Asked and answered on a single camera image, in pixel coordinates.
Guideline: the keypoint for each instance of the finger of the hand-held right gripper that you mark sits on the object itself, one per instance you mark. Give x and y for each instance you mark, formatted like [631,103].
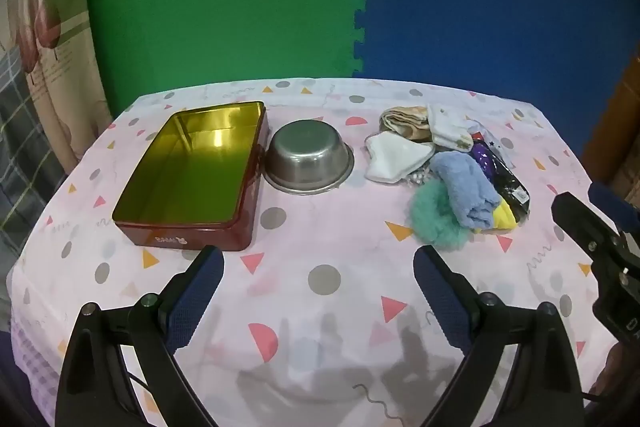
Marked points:
[580,219]
[612,204]

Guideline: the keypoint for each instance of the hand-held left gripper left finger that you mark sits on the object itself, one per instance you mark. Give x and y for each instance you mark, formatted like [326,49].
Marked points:
[195,289]

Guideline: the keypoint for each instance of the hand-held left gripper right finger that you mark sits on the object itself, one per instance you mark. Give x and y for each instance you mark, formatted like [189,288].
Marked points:
[440,292]

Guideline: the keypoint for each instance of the green fluffy scrunchie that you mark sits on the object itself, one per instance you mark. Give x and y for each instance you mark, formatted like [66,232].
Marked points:
[432,222]

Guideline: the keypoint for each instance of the light blue cloth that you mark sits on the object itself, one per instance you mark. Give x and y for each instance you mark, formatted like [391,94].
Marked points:
[465,189]

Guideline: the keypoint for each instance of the clear plastic packet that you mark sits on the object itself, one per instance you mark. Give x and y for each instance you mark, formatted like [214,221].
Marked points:
[419,177]

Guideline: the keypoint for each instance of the red tin box gold interior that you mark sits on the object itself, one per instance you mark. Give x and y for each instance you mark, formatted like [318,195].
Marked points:
[192,172]

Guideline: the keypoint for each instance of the red white patterned cloth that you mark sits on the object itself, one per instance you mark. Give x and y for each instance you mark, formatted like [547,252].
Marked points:
[492,137]

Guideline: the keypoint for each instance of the white cloth pad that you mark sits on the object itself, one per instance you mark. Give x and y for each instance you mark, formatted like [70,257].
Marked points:
[395,159]

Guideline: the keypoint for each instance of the white sock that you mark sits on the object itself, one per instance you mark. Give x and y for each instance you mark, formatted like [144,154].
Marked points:
[450,127]

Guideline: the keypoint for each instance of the orange dotted towel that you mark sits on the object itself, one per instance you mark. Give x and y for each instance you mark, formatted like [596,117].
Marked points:
[402,122]

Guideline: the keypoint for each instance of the cardboard box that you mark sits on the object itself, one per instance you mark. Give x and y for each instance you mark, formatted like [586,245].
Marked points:
[617,132]

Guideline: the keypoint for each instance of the pink patterned tablecloth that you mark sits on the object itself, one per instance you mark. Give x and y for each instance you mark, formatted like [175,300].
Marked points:
[320,247]

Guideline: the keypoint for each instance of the stainless steel bowl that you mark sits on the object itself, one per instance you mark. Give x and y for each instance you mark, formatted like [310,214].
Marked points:
[307,159]

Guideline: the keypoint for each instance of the plaid cloth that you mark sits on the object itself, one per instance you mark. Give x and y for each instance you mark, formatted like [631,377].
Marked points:
[25,147]

